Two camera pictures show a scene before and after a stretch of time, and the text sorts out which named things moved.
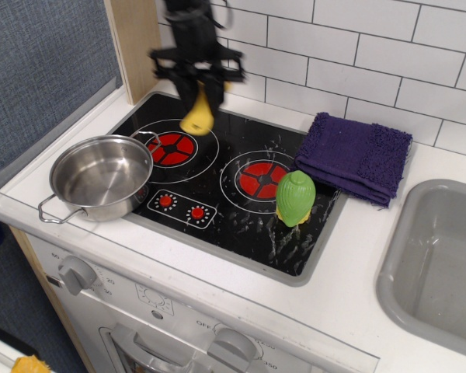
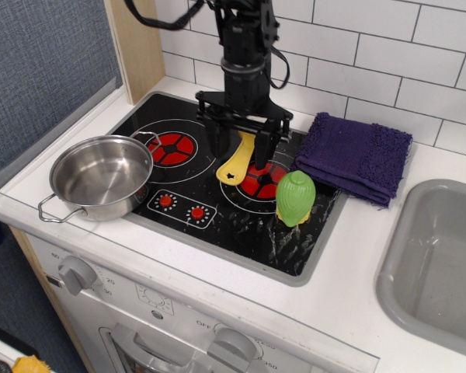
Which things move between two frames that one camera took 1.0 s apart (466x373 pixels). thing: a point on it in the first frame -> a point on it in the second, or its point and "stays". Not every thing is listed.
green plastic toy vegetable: (295, 195) stays
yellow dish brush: (200, 121) -> (232, 172)
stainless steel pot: (102, 178) stays
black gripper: (196, 45) -> (247, 97)
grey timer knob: (76, 274) stays
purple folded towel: (366, 161) stays
